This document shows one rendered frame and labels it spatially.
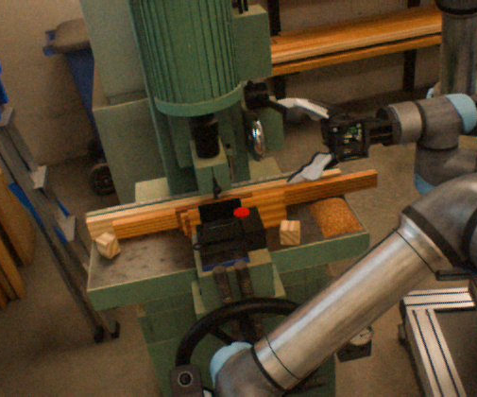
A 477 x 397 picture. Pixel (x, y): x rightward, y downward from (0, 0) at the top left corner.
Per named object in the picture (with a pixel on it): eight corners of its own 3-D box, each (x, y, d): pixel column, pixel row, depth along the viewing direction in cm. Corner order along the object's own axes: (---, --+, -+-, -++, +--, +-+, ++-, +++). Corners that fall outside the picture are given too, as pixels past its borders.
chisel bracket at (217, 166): (201, 202, 109) (195, 168, 104) (195, 170, 120) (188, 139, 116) (234, 196, 109) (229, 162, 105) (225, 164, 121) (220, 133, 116)
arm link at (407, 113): (401, 98, 94) (403, 140, 97) (378, 102, 93) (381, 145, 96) (420, 104, 87) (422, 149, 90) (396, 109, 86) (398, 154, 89)
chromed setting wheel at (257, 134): (256, 172, 121) (251, 126, 114) (247, 148, 131) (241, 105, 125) (268, 169, 121) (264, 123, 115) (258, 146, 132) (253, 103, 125)
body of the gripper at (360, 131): (332, 121, 84) (400, 110, 85) (317, 113, 92) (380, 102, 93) (336, 164, 87) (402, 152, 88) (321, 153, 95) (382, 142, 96)
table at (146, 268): (90, 347, 97) (80, 326, 94) (98, 250, 122) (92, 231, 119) (388, 283, 102) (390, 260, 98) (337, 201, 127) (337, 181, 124)
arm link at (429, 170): (468, 205, 94) (477, 154, 88) (407, 196, 99) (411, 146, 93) (473, 184, 100) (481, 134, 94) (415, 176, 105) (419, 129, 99)
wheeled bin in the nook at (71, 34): (90, 203, 302) (37, 43, 249) (88, 163, 346) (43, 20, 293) (194, 178, 311) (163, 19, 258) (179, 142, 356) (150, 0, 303)
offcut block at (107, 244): (121, 250, 111) (116, 236, 109) (110, 259, 109) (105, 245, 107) (110, 246, 113) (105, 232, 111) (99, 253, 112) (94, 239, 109)
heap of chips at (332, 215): (324, 237, 107) (324, 226, 105) (307, 205, 117) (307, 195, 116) (363, 229, 107) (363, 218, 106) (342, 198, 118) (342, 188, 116)
